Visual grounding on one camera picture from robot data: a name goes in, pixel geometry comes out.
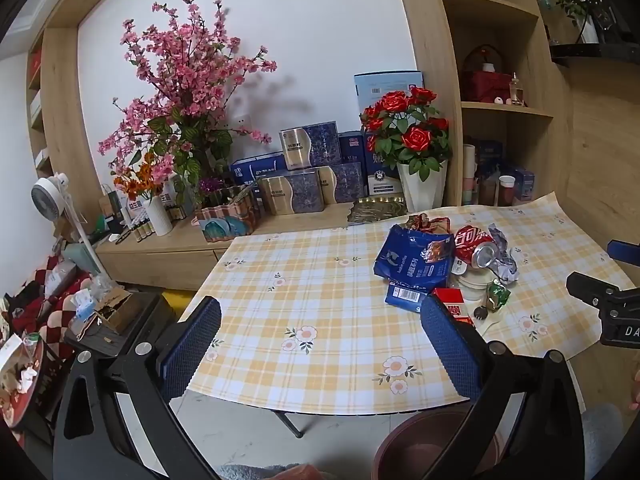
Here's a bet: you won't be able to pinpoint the red soda can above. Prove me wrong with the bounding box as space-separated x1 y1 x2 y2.
454 225 497 268

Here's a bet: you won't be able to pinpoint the brown tumbler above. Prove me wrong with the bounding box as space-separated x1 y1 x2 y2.
477 170 501 206

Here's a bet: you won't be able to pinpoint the purple artificial flowers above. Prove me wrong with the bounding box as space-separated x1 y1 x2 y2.
199 176 233 198

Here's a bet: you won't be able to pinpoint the black folding table frame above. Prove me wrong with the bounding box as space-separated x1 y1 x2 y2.
272 407 331 440

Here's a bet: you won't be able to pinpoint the flat blue box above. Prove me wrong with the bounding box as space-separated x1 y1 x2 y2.
230 152 287 186

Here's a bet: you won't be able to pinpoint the wooden shelf unit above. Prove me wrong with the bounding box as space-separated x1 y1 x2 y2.
390 0 576 208

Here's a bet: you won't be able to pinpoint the light blue tall box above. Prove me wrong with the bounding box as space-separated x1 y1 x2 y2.
354 71 425 111

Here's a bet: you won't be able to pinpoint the small blue packet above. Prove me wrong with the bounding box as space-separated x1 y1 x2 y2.
385 282 433 313

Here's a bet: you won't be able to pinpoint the brown plastic bin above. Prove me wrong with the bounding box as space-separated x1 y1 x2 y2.
374 410 503 480

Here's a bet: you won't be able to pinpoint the silver wrapper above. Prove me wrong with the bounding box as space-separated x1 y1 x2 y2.
487 223 521 281

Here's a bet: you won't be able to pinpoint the person's left leg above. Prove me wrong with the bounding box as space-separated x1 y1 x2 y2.
217 462 321 480

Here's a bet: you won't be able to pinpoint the dark blue box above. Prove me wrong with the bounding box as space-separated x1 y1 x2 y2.
337 131 366 166

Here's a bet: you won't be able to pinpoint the red rose bouquet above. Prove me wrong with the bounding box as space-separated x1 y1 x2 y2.
360 86 453 181

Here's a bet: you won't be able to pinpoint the green wrapper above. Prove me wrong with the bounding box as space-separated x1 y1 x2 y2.
484 279 512 311

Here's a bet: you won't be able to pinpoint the white round lid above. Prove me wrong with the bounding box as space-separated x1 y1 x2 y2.
450 262 496 301

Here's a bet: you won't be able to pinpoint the orange artificial flowers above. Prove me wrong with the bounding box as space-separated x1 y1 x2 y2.
112 152 168 202

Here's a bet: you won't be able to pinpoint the person's right leg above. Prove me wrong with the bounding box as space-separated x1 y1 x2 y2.
580 402 626 480

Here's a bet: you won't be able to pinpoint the clear plastic bag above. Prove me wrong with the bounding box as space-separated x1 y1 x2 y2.
70 272 126 333

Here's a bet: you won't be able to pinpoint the blue coffee bag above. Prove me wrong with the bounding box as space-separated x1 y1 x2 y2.
374 224 457 293

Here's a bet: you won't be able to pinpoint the red snack packet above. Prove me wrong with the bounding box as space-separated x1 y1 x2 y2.
404 213 452 235

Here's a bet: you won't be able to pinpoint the white ribbed vase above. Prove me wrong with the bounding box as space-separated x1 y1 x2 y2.
141 195 174 237

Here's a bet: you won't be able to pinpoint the open cardboard box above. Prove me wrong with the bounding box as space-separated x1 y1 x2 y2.
95 287 148 336

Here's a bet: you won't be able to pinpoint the gold trimmed tray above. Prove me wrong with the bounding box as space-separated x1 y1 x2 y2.
347 196 408 226

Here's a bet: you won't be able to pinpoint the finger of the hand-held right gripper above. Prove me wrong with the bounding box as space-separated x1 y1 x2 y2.
606 240 640 263
566 271 623 311

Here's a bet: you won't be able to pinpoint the pink blossom arrangement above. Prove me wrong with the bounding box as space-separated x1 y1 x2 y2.
97 0 278 211

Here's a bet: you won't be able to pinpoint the red basket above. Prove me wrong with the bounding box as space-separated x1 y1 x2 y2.
460 45 506 102

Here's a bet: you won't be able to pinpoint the red white checkered blanket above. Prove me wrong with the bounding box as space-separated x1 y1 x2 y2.
0 252 96 361

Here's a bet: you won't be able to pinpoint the stack of pastel cups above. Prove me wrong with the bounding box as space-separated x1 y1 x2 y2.
462 144 476 206

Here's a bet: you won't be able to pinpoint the row of small brown bottles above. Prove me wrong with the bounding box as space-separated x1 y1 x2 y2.
122 205 193 241

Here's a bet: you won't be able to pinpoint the person's leg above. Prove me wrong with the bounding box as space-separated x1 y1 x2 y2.
217 462 321 480
580 402 626 480

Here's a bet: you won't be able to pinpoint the red cardboard box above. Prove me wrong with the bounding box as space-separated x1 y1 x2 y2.
431 287 476 328

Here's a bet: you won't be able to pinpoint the black wall shelf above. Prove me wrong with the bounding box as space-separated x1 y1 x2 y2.
549 42 640 68

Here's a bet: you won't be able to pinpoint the yellow plaid floral tablecloth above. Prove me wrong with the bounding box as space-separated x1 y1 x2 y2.
167 191 638 417

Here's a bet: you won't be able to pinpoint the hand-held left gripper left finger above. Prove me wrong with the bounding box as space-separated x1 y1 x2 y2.
52 296 223 480

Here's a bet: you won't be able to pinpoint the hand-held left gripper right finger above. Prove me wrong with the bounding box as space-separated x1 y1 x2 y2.
419 294 586 480

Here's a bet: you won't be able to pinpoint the wooden side shelf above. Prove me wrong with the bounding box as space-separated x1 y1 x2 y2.
25 25 108 221

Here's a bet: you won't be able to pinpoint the white desk fan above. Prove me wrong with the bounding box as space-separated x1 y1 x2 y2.
31 172 101 281

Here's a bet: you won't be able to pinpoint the black plastic case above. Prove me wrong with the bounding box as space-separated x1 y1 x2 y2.
65 290 178 361

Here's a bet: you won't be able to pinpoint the green paper bag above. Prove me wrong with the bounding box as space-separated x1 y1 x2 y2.
98 184 126 226

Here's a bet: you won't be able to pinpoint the white angular vase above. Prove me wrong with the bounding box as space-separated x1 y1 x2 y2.
396 160 448 212

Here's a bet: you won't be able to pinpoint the blue box white badge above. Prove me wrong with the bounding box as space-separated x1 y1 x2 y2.
362 130 405 197

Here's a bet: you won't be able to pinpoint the dark blue carton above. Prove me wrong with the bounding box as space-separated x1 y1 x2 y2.
472 137 505 171

